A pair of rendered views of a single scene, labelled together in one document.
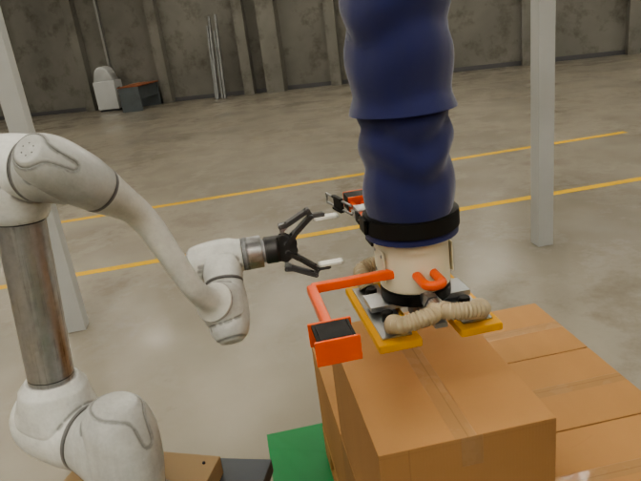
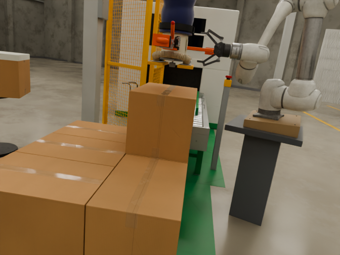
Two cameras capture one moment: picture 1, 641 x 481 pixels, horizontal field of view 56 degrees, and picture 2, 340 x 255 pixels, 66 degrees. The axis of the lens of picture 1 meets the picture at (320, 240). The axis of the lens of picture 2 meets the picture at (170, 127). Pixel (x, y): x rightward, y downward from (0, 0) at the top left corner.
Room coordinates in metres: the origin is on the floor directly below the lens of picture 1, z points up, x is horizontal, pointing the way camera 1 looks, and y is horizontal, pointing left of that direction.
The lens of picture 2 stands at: (3.12, 0.20, 1.17)
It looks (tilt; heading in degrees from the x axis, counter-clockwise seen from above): 15 degrees down; 192
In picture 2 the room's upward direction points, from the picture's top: 7 degrees clockwise
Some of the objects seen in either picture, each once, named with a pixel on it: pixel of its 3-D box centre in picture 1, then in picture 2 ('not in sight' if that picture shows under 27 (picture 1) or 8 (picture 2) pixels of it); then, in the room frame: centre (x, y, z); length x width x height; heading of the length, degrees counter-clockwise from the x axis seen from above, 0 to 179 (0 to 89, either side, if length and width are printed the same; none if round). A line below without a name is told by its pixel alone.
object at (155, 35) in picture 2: (356, 199); (162, 40); (1.94, -0.14, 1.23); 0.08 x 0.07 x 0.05; 8
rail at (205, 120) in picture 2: not in sight; (203, 113); (-0.23, -0.09, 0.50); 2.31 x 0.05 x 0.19; 7
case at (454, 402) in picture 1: (427, 428); (165, 117); (1.35, -0.22, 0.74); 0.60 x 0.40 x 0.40; 7
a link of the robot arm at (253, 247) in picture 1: (254, 252); (235, 51); (1.55, 0.18, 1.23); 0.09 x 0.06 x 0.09; 7
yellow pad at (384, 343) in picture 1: (379, 308); (186, 64); (1.33, -0.12, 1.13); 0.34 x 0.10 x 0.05; 8
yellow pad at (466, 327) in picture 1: (452, 294); (158, 60); (1.36, -0.31, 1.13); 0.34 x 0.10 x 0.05; 8
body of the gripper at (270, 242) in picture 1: (280, 247); (221, 49); (1.56, 0.11, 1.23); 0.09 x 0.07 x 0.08; 97
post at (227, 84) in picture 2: not in sight; (220, 126); (0.34, 0.15, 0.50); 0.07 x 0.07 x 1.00; 7
